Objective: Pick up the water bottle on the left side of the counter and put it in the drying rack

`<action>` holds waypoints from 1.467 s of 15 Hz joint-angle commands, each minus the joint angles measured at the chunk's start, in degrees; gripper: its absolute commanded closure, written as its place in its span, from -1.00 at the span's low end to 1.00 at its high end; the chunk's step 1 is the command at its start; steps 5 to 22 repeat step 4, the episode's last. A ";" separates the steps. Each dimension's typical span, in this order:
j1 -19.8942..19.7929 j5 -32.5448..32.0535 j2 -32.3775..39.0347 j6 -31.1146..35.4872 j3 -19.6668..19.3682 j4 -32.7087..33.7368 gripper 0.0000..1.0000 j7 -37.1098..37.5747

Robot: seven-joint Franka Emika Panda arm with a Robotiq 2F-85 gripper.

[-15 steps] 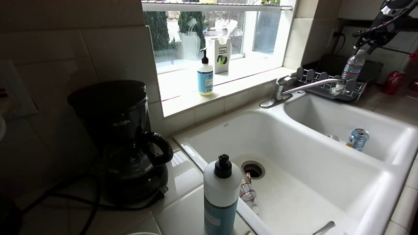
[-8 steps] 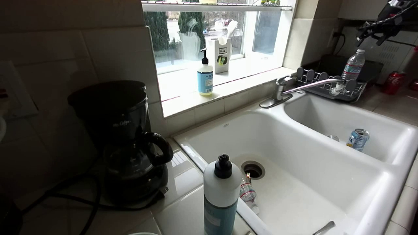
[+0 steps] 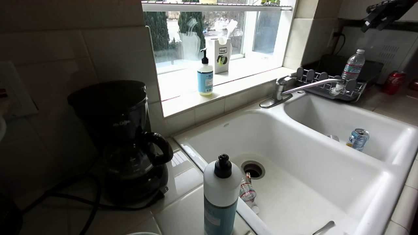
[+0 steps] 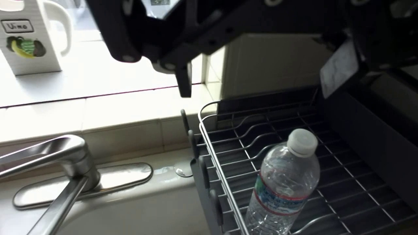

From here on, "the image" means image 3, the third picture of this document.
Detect white teal dish soap bottle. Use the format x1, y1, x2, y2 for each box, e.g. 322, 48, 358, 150
203, 153, 245, 235

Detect grey dish drying rack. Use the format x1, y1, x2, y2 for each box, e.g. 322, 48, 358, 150
290, 55, 386, 104

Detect chrome sink faucet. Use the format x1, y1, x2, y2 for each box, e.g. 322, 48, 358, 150
259, 74, 345, 110

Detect clear plastic water bottle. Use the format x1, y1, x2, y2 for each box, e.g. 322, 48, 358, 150
341, 48, 367, 84

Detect blue soda can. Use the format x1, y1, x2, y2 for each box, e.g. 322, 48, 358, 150
346, 127, 371, 153

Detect white carton with green print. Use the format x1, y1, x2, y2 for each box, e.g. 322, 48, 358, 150
212, 37, 233, 76

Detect black power cable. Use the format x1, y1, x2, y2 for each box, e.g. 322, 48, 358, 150
21, 171, 167, 235

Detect red object on counter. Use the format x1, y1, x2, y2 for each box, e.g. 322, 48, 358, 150
383, 71, 408, 97

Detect metal sink drain strainer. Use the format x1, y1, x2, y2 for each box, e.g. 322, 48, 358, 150
241, 159, 267, 180

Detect white double basin sink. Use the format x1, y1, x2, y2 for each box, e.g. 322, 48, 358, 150
171, 90, 418, 235

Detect metal utensil handle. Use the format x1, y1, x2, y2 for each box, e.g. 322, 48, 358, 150
312, 219, 337, 235

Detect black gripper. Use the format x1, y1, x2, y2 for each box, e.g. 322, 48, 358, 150
361, 0, 418, 33

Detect white window frame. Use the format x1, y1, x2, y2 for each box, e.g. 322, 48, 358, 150
141, 0, 298, 119

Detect blue label pump soap bottle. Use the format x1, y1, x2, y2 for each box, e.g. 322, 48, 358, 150
196, 48, 216, 98

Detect black drip coffee maker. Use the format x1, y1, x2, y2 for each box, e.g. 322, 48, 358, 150
67, 78, 175, 206

